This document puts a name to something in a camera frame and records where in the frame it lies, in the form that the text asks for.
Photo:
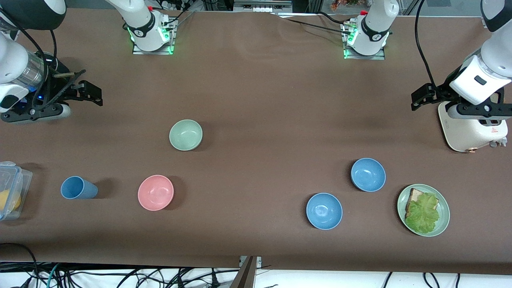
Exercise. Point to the green lettuce leaf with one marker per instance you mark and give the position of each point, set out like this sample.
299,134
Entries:
424,214

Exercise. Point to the yellow lemon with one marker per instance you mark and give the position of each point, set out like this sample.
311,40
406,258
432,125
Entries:
10,200

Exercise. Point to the metal frame post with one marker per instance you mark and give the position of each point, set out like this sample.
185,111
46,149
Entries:
246,276

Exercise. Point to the clear plastic container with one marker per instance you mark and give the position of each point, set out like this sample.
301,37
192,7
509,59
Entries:
22,178

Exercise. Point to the pale green bowl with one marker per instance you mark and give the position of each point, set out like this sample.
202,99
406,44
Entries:
186,135

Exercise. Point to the bread slice with crust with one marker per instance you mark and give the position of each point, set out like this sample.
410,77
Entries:
414,196

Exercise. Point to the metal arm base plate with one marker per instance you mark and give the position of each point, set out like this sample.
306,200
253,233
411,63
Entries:
138,50
380,57

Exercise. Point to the blue plastic cup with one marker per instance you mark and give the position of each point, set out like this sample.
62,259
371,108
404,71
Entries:
78,188

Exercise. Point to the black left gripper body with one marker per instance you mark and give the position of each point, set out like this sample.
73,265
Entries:
443,90

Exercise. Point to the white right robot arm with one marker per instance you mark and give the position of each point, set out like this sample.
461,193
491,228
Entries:
144,28

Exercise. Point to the blue bowl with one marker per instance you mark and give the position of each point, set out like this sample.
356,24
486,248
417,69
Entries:
368,174
324,211

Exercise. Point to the cream white toaster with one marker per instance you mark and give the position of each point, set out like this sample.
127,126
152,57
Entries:
468,134

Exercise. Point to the grey metal box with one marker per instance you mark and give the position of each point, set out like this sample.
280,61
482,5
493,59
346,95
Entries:
262,4

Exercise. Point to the white power strip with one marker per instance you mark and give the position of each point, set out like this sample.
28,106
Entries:
172,4

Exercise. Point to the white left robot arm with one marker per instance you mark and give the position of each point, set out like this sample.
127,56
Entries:
496,56

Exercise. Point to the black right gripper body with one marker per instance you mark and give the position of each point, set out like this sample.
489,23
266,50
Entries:
60,80

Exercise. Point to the pale green plate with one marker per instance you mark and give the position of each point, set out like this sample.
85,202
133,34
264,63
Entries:
444,212

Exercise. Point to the pink bowl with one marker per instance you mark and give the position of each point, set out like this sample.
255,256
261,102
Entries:
156,192

